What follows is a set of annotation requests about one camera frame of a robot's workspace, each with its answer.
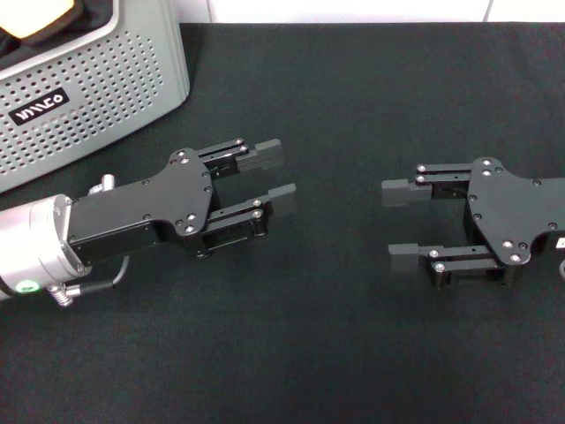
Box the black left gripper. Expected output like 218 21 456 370
68 138 284 269

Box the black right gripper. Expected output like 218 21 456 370
381 156 565 291

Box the towel with black edging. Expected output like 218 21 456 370
0 0 85 48

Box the black tablecloth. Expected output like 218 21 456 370
0 21 565 424

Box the grey perforated storage box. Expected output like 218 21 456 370
0 0 193 193

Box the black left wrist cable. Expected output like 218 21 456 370
47 174 132 307

